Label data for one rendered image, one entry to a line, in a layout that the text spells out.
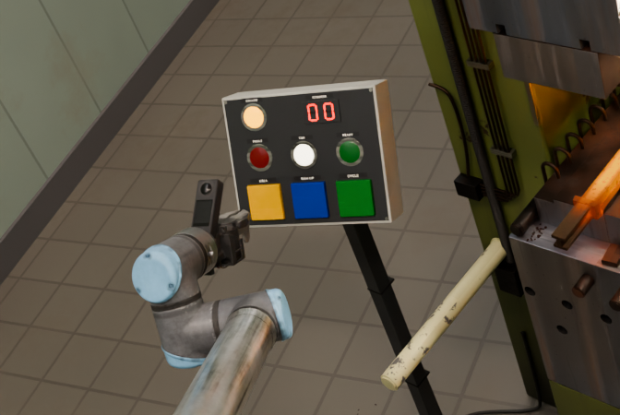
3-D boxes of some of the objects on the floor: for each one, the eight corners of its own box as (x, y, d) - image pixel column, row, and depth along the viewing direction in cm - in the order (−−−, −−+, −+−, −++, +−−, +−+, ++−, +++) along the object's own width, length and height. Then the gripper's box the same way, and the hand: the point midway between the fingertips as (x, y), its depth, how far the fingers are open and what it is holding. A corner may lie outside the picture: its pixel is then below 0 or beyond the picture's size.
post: (440, 444, 295) (319, 139, 229) (428, 439, 298) (305, 136, 232) (448, 433, 297) (331, 127, 231) (437, 428, 300) (317, 124, 233)
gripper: (180, 276, 206) (231, 244, 226) (223, 275, 203) (271, 243, 222) (172, 231, 205) (224, 204, 224) (216, 230, 201) (265, 201, 220)
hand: (243, 211), depth 221 cm, fingers closed
